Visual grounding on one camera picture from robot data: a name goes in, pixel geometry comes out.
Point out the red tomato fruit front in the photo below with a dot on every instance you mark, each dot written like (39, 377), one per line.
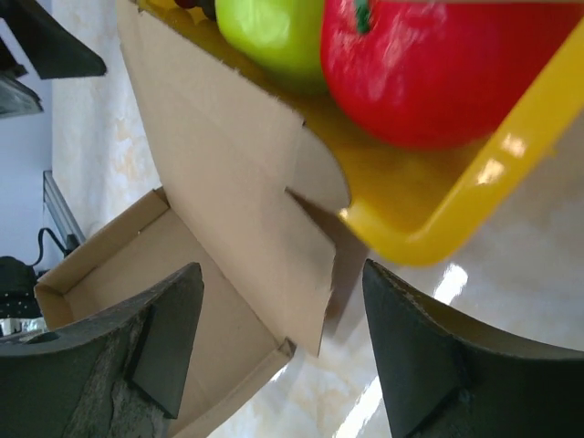
(428, 75)

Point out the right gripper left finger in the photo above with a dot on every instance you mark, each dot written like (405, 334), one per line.
(118, 373)

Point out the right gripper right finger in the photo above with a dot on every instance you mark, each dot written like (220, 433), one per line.
(445, 374)

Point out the left aluminium frame post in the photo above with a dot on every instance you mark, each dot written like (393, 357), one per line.
(61, 214)

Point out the brown cardboard box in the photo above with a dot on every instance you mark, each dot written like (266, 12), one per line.
(258, 307)

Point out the light green apple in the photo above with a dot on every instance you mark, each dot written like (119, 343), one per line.
(283, 37)

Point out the purple grape bunch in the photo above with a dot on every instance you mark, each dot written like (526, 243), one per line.
(207, 6)

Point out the yellow plastic tray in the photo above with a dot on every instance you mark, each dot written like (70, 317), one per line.
(438, 201)

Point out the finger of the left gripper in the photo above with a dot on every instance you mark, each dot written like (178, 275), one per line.
(51, 49)
(17, 99)

